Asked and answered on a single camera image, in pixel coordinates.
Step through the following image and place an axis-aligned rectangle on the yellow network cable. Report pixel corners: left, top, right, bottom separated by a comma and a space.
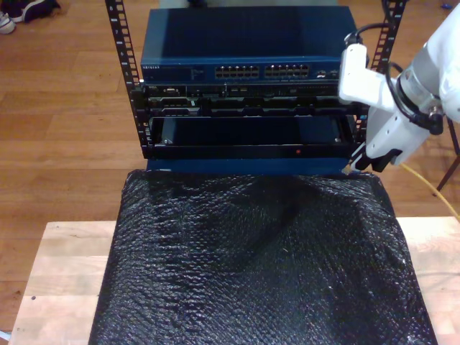
343, 163, 460, 219

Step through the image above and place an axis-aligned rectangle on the dark wooden chair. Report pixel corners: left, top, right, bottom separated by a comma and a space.
433, 118, 460, 197

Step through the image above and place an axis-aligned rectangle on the black rack shelf tray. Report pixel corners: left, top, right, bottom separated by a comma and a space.
143, 115, 362, 161

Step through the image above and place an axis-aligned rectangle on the black rack server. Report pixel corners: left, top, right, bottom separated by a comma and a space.
142, 83, 367, 118

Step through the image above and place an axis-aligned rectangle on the black bubble wrap mat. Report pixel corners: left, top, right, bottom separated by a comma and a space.
88, 169, 438, 345

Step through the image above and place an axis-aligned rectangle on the dark shoe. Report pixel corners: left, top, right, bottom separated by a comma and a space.
7, 0, 62, 24

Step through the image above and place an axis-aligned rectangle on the white shoe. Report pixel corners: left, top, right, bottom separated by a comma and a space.
0, 10, 17, 35

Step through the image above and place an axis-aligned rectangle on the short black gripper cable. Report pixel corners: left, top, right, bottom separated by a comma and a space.
387, 61, 446, 137

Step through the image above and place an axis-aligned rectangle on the blue rack base plate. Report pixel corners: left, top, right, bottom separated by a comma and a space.
146, 157, 363, 177

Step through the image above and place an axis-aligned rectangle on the black perforated rack post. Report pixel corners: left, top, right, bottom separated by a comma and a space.
105, 0, 152, 159
354, 0, 407, 152

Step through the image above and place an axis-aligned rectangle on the blue network switch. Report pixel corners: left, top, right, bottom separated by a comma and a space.
140, 6, 370, 85

